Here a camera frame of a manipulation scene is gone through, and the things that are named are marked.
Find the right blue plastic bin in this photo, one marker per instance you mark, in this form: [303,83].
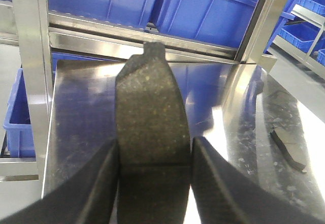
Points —
[220,22]

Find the blue floor bin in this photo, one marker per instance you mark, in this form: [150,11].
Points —
[17,124]

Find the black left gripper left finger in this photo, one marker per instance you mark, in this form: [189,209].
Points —
[87,197]

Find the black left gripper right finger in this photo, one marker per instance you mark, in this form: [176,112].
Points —
[225,195]

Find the grey brake pad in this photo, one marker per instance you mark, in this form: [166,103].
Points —
[154,141]

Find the steel rack frame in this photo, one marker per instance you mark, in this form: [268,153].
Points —
[37,32]

